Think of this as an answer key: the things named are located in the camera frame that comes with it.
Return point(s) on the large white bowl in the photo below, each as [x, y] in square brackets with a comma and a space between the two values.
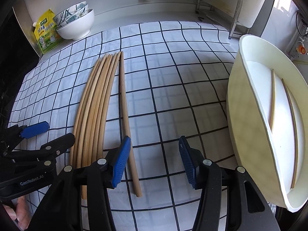
[79, 28]

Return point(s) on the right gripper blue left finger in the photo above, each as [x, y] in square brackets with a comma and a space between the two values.
[103, 174]

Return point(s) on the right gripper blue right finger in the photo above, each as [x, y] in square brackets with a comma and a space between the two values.
[209, 177]

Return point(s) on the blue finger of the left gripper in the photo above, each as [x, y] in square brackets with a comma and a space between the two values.
[57, 146]
[16, 134]

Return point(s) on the blue patterned bowl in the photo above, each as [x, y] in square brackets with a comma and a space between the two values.
[69, 14]
[77, 16]

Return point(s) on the person's left hand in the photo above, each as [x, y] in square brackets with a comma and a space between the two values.
[21, 214]

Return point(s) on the yellow green refill pouch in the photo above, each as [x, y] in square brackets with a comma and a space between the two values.
[46, 32]

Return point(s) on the gas valve with hose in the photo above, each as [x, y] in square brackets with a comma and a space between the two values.
[299, 43]

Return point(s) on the cream oval tray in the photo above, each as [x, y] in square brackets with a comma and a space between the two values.
[260, 123]

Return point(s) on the metal framed folding rack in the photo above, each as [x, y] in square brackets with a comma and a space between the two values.
[240, 14]

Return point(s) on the wooden chopstick separate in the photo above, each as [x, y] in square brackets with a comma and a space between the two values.
[127, 131]

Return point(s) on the wooden chopstick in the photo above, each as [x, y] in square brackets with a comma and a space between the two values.
[107, 91]
[88, 113]
[80, 144]
[93, 124]
[79, 115]

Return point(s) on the white black checkered cloth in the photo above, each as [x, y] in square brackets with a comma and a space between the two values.
[176, 78]

